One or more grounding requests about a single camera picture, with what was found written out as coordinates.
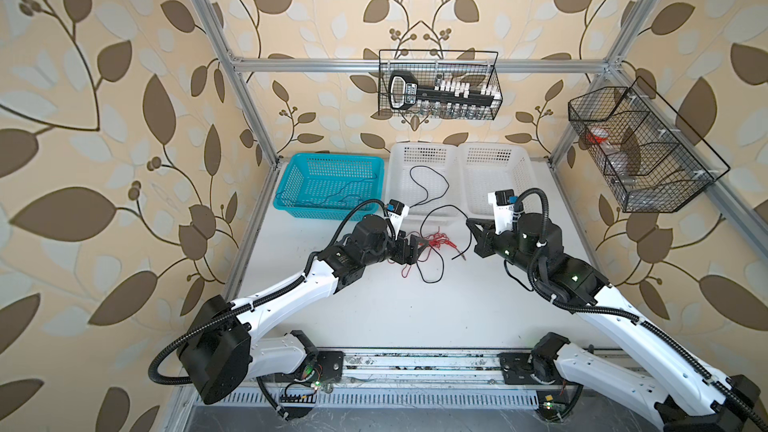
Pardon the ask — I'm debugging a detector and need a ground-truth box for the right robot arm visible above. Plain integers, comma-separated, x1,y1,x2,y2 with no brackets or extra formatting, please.
466,188,767,431

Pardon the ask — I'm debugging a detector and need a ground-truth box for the red capped container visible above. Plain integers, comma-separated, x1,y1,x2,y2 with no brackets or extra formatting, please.
585,126,610,146

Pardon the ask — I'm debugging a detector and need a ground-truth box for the black tool with vials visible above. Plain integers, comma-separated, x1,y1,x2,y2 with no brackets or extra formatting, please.
383,70,503,111

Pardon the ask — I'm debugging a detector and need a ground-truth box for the white plastic basket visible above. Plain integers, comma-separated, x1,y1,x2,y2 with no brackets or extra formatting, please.
458,143,539,219
384,142,461,230

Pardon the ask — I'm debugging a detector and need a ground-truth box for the black wire basket wall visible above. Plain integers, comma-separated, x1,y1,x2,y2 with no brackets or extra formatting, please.
378,48,503,121
568,76,731,214

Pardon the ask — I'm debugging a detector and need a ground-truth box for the teal plastic basket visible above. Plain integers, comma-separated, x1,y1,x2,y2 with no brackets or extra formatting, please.
273,153,385,220

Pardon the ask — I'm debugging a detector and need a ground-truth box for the black wire basket back wall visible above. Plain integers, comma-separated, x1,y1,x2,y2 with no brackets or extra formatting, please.
378,48,503,121

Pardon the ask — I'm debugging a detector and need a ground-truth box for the white plastic basket left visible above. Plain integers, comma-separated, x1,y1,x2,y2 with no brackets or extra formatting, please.
384,142,461,230

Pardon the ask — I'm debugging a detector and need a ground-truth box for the white plastic basket right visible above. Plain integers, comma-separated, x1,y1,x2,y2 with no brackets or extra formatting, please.
458,143,539,219

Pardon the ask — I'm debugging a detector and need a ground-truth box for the black cable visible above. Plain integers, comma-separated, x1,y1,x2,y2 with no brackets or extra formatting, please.
415,203,473,284
407,165,451,209

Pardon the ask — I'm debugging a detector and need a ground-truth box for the red cable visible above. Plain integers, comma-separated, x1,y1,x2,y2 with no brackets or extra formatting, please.
400,227,462,280

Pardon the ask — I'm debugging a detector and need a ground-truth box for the black wire basket right wall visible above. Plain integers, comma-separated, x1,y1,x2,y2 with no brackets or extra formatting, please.
568,76,731,214

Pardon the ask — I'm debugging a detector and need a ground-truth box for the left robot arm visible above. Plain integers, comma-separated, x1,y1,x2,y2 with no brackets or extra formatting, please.
148,200,428,405

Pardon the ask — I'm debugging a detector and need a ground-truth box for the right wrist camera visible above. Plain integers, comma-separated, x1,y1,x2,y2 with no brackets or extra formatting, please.
488,189,518,235

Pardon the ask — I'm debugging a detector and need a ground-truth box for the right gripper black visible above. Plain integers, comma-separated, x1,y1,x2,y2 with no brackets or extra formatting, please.
466,216,542,282

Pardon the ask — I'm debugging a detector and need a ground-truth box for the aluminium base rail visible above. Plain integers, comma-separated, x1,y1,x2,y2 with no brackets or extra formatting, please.
176,346,673,391

